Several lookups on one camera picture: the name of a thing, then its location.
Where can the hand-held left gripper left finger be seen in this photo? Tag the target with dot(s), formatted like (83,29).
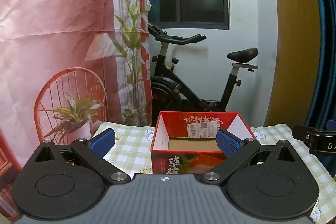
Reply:
(101,141)

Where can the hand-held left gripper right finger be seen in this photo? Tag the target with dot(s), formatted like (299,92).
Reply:
(228,144)

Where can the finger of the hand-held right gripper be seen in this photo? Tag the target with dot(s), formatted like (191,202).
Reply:
(302,132)
(331,125)

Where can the red strawberry print cardboard box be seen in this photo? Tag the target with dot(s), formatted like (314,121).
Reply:
(183,161)

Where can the green checked bunny tablecloth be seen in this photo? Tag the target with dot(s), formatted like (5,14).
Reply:
(131,142)

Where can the black exercise bike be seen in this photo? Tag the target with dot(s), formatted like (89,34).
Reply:
(168,87)

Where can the yellow wooden door panel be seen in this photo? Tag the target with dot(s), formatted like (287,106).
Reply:
(294,43)

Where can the blue curtain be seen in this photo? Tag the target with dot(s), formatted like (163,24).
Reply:
(324,29)

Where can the printed pink backdrop cloth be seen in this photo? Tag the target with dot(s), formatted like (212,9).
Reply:
(52,29)

